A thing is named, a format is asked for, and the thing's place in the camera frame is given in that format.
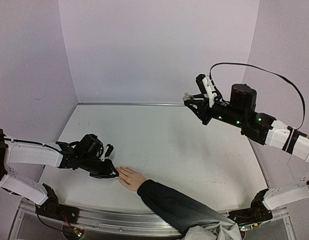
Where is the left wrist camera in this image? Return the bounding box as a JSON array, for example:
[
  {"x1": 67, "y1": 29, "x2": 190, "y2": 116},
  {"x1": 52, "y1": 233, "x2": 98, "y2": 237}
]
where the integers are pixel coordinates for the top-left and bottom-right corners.
[{"x1": 100, "y1": 143, "x2": 116, "y2": 162}]

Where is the mannequin hand on table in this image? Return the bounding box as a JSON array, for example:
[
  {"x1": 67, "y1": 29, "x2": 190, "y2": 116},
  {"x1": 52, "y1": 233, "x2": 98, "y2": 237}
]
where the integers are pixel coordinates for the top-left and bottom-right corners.
[{"x1": 116, "y1": 167, "x2": 147, "y2": 192}]

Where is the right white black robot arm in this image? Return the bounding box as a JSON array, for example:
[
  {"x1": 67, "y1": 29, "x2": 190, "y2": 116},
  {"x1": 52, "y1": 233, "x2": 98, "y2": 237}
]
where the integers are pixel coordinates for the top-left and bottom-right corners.
[{"x1": 182, "y1": 84, "x2": 309, "y2": 226}]

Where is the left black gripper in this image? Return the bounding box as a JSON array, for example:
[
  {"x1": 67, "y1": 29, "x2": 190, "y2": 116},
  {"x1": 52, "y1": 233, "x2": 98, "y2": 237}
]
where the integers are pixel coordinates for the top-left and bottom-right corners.
[{"x1": 80, "y1": 154, "x2": 120, "y2": 180}]

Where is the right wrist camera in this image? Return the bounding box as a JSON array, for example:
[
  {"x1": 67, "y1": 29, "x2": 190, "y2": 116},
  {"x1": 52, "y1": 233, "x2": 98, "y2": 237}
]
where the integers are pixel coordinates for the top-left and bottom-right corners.
[{"x1": 195, "y1": 74, "x2": 223, "y2": 108}]

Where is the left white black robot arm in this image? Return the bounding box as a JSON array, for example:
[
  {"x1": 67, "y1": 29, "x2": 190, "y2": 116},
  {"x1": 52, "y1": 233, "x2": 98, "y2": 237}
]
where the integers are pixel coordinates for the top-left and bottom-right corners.
[{"x1": 0, "y1": 128, "x2": 119, "y2": 219}]

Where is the black sleeved forearm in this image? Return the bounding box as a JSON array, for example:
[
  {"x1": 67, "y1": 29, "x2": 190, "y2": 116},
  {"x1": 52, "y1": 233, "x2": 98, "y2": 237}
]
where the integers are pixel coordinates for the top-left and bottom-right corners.
[{"x1": 137, "y1": 179, "x2": 236, "y2": 234}]

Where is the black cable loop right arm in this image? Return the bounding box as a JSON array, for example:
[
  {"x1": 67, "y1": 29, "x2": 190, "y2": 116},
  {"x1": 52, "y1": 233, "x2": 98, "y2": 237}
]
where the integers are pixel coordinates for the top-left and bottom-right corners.
[{"x1": 209, "y1": 62, "x2": 306, "y2": 130}]

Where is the clear nail polish bottle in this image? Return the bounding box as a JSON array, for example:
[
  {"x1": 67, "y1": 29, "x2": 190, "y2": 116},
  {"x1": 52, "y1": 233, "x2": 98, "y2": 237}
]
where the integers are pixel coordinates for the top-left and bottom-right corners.
[{"x1": 182, "y1": 92, "x2": 194, "y2": 102}]

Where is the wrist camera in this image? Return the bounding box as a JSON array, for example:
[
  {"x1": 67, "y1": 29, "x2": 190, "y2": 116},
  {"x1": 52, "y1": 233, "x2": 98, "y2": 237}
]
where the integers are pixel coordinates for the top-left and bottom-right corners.
[
  {"x1": 195, "y1": 74, "x2": 223, "y2": 108},
  {"x1": 100, "y1": 143, "x2": 116, "y2": 162}
]

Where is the grey fabric garment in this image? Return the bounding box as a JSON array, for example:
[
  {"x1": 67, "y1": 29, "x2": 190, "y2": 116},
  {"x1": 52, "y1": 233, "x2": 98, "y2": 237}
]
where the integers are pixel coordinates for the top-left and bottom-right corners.
[{"x1": 182, "y1": 222, "x2": 242, "y2": 240}]

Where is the left arm base cable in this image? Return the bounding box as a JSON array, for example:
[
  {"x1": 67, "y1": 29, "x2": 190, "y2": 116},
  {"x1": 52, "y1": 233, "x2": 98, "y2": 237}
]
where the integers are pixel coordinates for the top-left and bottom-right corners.
[{"x1": 33, "y1": 199, "x2": 68, "y2": 232}]

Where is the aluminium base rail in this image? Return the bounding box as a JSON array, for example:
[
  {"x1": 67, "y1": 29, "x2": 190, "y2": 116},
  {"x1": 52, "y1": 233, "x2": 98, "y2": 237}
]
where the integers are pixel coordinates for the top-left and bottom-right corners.
[{"x1": 19, "y1": 194, "x2": 288, "y2": 237}]

